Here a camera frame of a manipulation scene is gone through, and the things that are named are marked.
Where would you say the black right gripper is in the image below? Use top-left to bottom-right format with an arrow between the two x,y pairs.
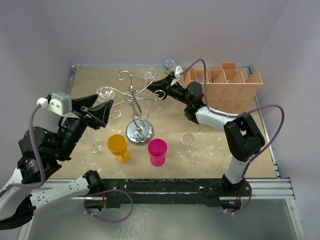
146,74 -> 192,106

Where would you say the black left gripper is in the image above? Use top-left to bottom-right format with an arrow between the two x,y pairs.
55,93 -> 114,160

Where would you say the tall clear champagne flute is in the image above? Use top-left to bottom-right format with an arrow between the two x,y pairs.
139,67 -> 158,106

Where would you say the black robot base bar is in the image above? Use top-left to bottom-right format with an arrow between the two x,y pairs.
102,178 -> 242,210

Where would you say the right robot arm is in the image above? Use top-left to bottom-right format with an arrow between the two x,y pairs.
146,75 -> 265,196

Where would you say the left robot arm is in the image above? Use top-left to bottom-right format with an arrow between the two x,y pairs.
0,92 -> 114,230

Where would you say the chrome wine glass rack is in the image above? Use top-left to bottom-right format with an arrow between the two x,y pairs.
110,70 -> 154,145

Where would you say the short clear wine glass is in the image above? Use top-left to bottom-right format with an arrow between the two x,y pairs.
178,133 -> 196,160

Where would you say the small jar blue patterned lid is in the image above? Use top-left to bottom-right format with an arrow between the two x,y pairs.
164,59 -> 176,73

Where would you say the clear glass left side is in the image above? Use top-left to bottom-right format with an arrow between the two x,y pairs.
82,127 -> 102,154

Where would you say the yellow plastic goblet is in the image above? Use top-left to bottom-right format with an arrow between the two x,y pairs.
106,134 -> 131,164

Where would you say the pink plastic goblet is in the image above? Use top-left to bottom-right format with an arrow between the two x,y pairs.
147,138 -> 168,167

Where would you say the peach plastic organizer box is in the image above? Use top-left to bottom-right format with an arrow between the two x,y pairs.
179,62 -> 263,114

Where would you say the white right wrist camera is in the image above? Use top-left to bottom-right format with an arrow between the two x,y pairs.
166,65 -> 183,82

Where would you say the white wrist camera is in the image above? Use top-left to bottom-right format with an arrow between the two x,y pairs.
36,92 -> 78,118
166,65 -> 183,82

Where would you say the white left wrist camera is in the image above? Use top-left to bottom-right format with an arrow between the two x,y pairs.
36,92 -> 78,118

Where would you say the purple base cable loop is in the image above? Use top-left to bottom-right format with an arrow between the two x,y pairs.
83,188 -> 135,223

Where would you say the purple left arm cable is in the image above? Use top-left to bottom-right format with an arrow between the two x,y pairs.
0,103 -> 47,198

